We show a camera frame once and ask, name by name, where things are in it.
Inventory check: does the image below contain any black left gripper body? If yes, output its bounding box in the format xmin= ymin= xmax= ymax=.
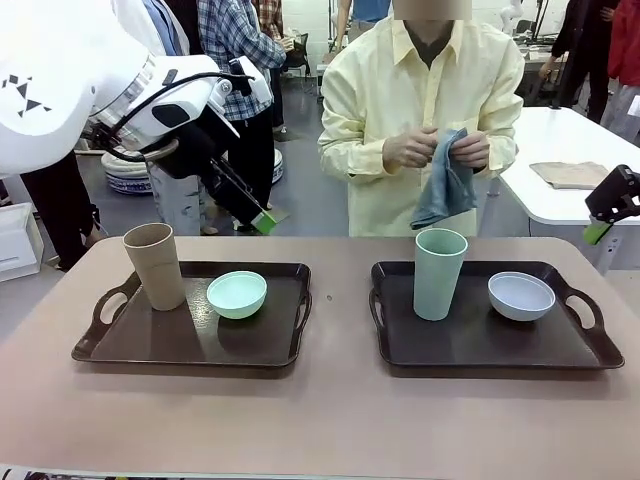
xmin=144 ymin=112 xmax=236 ymax=209

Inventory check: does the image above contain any beige cloth mat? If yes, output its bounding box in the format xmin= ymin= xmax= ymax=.
xmin=528 ymin=160 xmax=611 ymax=191

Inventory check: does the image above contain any mint green bowl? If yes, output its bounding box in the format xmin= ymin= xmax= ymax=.
xmin=206 ymin=270 xmax=269 ymax=320

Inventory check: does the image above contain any brown tall cup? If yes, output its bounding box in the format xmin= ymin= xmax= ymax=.
xmin=122 ymin=223 xmax=184 ymax=313

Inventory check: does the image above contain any pale lavender bowl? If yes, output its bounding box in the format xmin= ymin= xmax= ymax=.
xmin=487 ymin=272 xmax=557 ymax=322

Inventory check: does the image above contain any blue cloth mat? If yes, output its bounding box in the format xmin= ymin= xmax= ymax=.
xmin=409 ymin=127 xmax=480 ymax=231

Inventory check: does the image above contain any green tall cup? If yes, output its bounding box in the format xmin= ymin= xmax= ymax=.
xmin=413 ymin=228 xmax=469 ymax=321

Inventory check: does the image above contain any person's right forearm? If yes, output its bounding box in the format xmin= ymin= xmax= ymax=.
xmin=318 ymin=132 xmax=401 ymax=177

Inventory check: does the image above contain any person's right hand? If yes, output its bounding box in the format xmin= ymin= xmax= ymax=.
xmin=382 ymin=127 xmax=441 ymax=174

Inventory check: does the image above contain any person's left hand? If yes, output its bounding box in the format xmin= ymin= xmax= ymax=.
xmin=449 ymin=132 xmax=491 ymax=171

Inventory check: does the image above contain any person in white coat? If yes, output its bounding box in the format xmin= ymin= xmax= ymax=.
xmin=112 ymin=0 xmax=204 ymax=236

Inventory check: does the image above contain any white background table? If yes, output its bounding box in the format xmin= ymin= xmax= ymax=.
xmin=492 ymin=106 xmax=640 ymax=274

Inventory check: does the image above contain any person in plaid shirt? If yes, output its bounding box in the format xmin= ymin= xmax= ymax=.
xmin=197 ymin=0 xmax=289 ymax=146

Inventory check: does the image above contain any person in red jacket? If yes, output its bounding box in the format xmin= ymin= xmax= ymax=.
xmin=599 ymin=0 xmax=640 ymax=141

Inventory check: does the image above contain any person in black outfit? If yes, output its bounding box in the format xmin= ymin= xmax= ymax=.
xmin=538 ymin=0 xmax=621 ymax=124

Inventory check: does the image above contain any person in dark clothes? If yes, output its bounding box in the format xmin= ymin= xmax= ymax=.
xmin=22 ymin=149 xmax=109 ymax=271

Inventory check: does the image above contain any person in yellow shirt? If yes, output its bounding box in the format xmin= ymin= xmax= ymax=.
xmin=317 ymin=4 xmax=525 ymax=237

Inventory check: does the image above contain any white storage box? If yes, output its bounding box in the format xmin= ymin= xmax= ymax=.
xmin=0 ymin=202 xmax=41 ymax=284

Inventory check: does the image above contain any person in blue shirt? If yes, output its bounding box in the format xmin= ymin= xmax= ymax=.
xmin=332 ymin=0 xmax=394 ymax=51

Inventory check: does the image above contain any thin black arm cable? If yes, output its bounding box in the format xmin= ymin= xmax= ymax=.
xmin=87 ymin=72 xmax=257 ymax=151

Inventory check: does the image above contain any dark brown handled tray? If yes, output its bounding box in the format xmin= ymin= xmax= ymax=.
xmin=368 ymin=259 xmax=626 ymax=379
xmin=71 ymin=260 xmax=314 ymax=369

